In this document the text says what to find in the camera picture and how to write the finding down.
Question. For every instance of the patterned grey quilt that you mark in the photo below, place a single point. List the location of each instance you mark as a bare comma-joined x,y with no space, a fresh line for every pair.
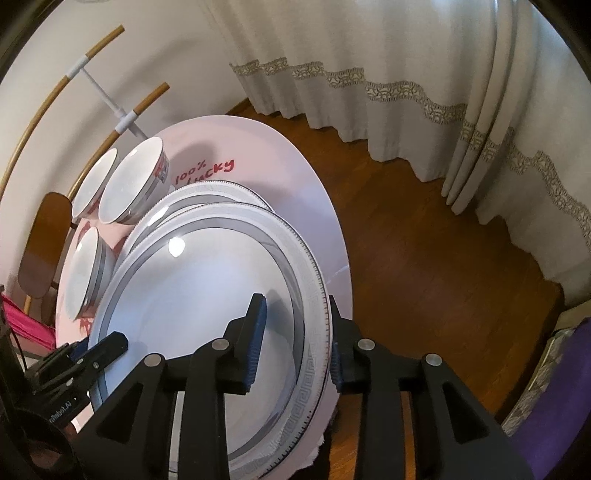
545,369

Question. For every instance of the brown wooden chair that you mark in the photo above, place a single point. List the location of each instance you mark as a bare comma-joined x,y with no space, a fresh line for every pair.
44,240

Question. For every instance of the white barre stand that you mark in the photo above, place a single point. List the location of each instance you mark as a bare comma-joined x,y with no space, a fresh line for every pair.
104,94

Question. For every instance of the beige lace-trimmed curtain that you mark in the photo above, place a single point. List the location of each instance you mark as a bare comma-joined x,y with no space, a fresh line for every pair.
554,115
369,55

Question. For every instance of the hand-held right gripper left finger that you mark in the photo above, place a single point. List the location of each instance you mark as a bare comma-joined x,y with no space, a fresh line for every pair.
256,344

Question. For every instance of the purple cushion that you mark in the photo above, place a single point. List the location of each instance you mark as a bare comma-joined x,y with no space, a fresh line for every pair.
563,415

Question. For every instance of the white bowl grey rim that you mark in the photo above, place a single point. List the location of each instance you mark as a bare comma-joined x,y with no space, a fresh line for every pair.
134,184
87,272
92,184

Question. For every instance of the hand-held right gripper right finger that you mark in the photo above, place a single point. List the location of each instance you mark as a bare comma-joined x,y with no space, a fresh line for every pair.
335,369

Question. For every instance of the pink cloth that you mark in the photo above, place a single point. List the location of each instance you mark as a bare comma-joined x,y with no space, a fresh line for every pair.
23,323

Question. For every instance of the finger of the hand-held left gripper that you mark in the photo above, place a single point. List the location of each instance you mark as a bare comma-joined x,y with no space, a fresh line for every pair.
108,348

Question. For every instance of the round pink table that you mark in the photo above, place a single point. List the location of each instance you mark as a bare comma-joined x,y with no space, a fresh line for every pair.
258,152

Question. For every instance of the white plate grey band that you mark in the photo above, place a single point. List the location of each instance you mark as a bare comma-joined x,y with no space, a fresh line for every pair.
194,286
203,196

